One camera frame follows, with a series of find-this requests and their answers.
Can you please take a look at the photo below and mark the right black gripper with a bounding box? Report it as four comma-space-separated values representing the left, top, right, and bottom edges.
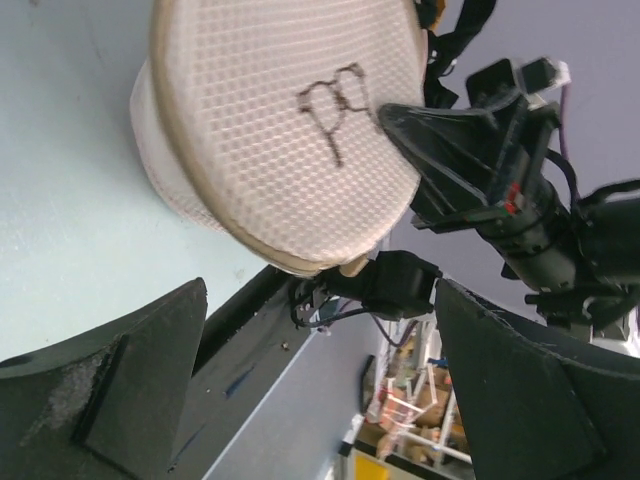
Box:
378, 58, 596, 294

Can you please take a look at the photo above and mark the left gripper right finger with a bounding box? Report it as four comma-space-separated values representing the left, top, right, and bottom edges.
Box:
435, 279, 639, 479

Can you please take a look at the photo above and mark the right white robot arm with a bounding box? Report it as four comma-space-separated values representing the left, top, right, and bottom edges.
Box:
378, 57, 639, 337

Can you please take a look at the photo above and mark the yellow garment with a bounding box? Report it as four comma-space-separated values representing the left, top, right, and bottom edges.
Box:
419, 0, 447, 31

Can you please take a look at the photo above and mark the black bra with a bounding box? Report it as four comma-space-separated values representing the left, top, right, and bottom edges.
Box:
414, 0, 496, 109

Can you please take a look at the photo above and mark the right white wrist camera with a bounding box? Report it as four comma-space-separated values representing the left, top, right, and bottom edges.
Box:
520, 57, 571, 110

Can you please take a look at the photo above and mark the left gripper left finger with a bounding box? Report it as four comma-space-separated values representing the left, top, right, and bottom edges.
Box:
1, 278, 207, 479

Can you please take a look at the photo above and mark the pink mesh laundry bag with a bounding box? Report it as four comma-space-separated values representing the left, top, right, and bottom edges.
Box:
130, 1, 427, 277

